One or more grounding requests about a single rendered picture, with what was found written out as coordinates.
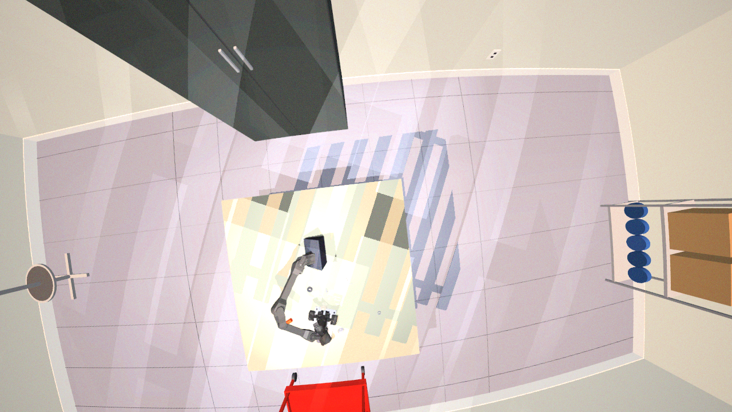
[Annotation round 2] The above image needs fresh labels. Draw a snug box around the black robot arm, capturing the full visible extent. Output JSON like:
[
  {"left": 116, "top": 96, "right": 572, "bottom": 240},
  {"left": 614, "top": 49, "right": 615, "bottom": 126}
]
[{"left": 270, "top": 252, "right": 332, "bottom": 346}]

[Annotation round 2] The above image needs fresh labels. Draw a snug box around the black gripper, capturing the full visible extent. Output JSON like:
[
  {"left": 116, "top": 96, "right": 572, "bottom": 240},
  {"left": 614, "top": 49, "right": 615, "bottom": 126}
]
[{"left": 308, "top": 310, "right": 338, "bottom": 325}]

